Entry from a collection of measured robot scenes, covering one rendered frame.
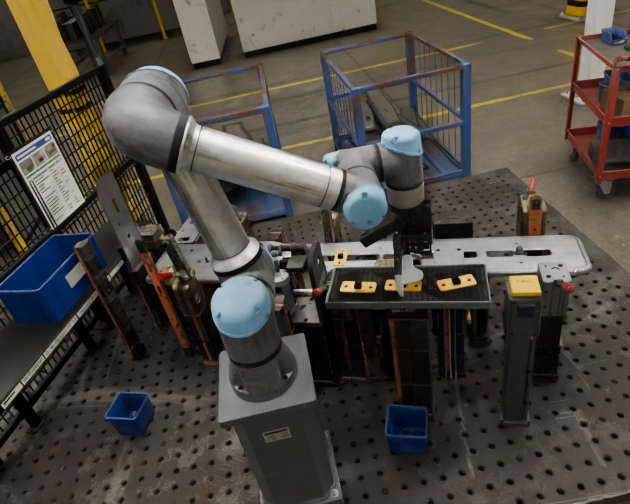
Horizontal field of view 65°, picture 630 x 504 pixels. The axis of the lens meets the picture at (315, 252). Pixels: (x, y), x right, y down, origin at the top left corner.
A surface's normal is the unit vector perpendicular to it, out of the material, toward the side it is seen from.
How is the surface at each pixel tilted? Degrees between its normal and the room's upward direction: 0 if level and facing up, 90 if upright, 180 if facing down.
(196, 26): 90
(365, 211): 90
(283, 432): 90
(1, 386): 0
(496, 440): 0
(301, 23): 90
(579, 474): 0
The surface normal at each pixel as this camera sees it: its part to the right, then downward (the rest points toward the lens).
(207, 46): 0.09, 0.55
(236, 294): -0.16, -0.73
